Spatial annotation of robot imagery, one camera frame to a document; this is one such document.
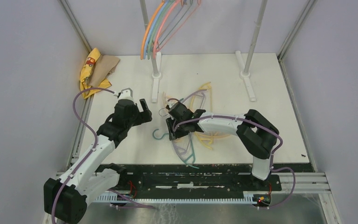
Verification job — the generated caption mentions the purple hanger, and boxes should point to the purple hanger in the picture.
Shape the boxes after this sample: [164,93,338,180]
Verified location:
[166,91,197,163]

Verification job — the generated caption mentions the yellow hanger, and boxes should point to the yellow hanger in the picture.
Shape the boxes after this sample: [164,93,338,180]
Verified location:
[190,82,229,150]

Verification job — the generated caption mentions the pink red hanger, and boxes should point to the pink red hanger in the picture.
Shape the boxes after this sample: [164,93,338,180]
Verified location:
[152,0,202,60]

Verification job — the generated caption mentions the orange hanger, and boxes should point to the orange hanger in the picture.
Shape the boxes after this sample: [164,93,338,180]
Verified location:
[140,0,169,60]

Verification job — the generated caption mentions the sage green hanger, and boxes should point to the sage green hanger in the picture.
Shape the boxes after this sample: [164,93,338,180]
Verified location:
[147,0,195,60]

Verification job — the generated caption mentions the light blue hanger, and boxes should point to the light blue hanger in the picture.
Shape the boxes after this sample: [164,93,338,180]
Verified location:
[140,0,182,60]

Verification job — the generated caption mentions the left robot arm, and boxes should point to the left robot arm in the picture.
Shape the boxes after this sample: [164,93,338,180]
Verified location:
[43,98,152,224]

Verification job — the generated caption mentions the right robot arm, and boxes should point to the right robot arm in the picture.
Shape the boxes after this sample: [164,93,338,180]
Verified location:
[166,102,283,190]

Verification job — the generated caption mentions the peach beige hanger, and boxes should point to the peach beige hanger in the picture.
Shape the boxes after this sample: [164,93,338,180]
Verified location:
[164,96,190,131]

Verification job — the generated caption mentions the teal hanger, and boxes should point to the teal hanger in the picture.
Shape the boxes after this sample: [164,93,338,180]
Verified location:
[152,98,200,169]

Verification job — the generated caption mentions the left white rack foot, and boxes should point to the left white rack foot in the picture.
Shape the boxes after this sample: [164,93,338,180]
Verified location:
[151,52,162,103]

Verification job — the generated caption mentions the white rack foot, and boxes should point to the white rack foot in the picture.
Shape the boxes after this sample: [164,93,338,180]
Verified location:
[235,50,257,102]
[151,52,162,103]

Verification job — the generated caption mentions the left grey rack pole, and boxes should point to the left grey rack pole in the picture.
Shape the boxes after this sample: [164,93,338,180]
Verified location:
[140,0,155,60]

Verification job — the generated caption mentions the grey rack pole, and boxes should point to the grey rack pole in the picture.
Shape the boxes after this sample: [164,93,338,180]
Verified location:
[242,0,268,77]
[140,0,155,60]

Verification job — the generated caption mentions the beige cloth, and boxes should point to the beige cloth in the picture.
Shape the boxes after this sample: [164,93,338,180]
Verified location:
[88,55,120,88]

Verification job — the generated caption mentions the yellow cloth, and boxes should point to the yellow cloth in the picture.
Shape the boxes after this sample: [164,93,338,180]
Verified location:
[79,48,111,91]

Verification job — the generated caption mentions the right white rack foot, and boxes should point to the right white rack foot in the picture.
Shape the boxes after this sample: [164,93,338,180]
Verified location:
[235,50,257,102]

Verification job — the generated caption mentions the right grey rack pole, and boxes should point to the right grey rack pole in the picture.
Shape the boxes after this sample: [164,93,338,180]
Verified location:
[242,0,268,77]

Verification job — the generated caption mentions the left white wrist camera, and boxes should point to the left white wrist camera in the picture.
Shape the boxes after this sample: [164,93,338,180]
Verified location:
[114,88,134,101]

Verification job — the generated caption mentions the left aluminium frame rail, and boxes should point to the left aluminium frame rail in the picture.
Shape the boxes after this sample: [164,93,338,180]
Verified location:
[58,0,93,170]

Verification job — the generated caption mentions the aluminium frame rail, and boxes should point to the aluminium frame rail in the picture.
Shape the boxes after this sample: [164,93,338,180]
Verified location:
[58,0,93,170]
[277,0,331,224]

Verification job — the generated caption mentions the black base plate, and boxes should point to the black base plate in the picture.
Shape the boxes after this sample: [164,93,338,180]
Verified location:
[89,163,282,200]

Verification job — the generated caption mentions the white slotted cable duct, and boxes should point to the white slotted cable duct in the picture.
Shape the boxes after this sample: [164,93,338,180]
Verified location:
[94,191,257,205]

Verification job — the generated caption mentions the right aluminium frame rail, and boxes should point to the right aluminium frame rail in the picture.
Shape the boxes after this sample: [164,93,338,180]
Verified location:
[277,0,331,224]

